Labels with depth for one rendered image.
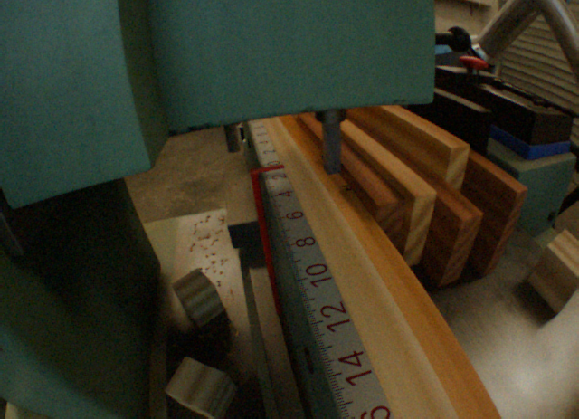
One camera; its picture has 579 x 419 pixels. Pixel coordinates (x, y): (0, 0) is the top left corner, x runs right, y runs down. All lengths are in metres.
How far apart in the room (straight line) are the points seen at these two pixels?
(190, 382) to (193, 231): 0.24
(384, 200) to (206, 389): 0.18
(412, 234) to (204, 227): 0.31
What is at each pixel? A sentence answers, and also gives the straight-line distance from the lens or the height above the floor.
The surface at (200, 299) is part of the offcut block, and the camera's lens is 0.27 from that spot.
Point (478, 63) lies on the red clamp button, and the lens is 0.29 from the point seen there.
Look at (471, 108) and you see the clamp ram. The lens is 0.21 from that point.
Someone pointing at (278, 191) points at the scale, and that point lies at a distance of 0.16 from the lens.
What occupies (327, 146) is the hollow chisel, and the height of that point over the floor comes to 0.97.
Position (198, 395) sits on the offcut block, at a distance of 0.22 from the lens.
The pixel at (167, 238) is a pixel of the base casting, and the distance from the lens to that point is 0.42.
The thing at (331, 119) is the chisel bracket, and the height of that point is 0.99.
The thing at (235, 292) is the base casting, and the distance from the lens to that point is 0.31.
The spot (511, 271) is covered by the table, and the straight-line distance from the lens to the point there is 0.22.
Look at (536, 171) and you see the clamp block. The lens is 0.24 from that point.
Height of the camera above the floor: 1.04
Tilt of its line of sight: 33 degrees down
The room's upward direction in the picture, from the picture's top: 6 degrees counter-clockwise
